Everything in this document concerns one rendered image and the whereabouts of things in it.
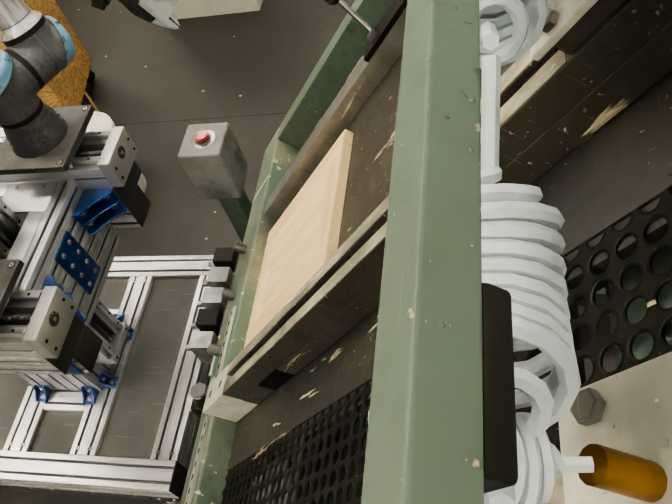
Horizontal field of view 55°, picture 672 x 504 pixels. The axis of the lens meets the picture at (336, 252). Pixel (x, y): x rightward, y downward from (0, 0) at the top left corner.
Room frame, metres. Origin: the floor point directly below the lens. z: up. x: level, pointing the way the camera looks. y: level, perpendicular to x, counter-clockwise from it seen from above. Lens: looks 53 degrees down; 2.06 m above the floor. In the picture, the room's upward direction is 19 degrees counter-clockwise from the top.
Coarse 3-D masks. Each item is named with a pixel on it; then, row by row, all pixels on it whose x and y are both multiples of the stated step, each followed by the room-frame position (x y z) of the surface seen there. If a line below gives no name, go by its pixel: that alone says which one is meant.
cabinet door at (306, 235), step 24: (336, 144) 0.89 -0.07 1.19; (336, 168) 0.82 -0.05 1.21; (312, 192) 0.87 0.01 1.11; (336, 192) 0.75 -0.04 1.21; (288, 216) 0.92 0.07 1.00; (312, 216) 0.79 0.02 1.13; (336, 216) 0.70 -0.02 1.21; (288, 240) 0.84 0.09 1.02; (312, 240) 0.72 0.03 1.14; (336, 240) 0.66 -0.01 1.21; (264, 264) 0.89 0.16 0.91; (288, 264) 0.76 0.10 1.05; (312, 264) 0.65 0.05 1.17; (264, 288) 0.81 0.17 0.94; (288, 288) 0.69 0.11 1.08; (264, 312) 0.72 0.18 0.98
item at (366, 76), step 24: (384, 48) 0.90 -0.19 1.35; (360, 72) 0.93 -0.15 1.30; (384, 72) 0.91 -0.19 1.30; (336, 96) 0.99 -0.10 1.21; (360, 96) 0.93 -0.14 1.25; (336, 120) 0.95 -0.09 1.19; (312, 144) 0.97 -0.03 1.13; (288, 168) 1.05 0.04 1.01; (312, 168) 0.98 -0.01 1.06; (288, 192) 1.01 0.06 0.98
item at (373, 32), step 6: (324, 0) 1.00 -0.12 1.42; (330, 0) 0.99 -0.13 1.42; (336, 0) 0.99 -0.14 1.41; (342, 0) 0.99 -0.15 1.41; (342, 6) 0.99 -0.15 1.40; (348, 6) 0.98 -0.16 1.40; (348, 12) 0.97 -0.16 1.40; (354, 12) 0.97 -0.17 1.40; (354, 18) 0.96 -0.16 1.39; (360, 18) 0.96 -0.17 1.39; (360, 24) 0.95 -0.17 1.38; (366, 24) 0.95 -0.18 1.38; (366, 30) 0.94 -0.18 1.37; (372, 30) 0.93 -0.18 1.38; (378, 30) 0.93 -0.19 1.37; (372, 36) 0.93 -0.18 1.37; (372, 42) 0.93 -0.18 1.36
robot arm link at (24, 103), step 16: (0, 64) 1.41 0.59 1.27; (16, 64) 1.44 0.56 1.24; (0, 80) 1.38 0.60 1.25; (16, 80) 1.40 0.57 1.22; (32, 80) 1.42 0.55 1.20; (0, 96) 1.37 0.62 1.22; (16, 96) 1.39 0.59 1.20; (32, 96) 1.41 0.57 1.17; (0, 112) 1.38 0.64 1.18; (16, 112) 1.37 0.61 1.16; (32, 112) 1.39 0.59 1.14
